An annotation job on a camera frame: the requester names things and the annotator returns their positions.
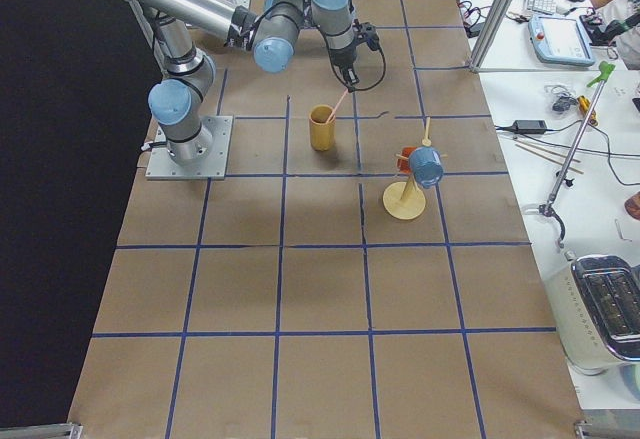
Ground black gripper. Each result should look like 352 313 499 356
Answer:
328 46 359 91

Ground pink chopstick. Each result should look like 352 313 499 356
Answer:
324 88 350 125

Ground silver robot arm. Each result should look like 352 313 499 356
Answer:
123 0 364 166

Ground wooden chopsticks pair on desk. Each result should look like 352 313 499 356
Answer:
514 141 568 166

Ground bamboo cylinder holder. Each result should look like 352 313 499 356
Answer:
309 104 335 152

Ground red mug on tree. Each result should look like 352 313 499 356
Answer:
397 146 417 174

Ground blue mug on tree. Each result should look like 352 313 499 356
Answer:
409 146 444 188

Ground wooden mug tree stand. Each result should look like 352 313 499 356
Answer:
382 117 433 220

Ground black power adapter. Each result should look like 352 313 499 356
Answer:
513 119 548 135

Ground brown paper table cover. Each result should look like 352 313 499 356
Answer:
69 0 580 438

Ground blue teach pendant tablet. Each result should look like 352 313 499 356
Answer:
528 15 595 67

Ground long metal grabber rod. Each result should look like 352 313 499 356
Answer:
537 73 610 250

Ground silver toaster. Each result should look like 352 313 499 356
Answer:
544 254 639 375

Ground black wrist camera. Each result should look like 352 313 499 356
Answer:
354 21 381 51

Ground aluminium frame post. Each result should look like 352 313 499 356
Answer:
468 0 512 73

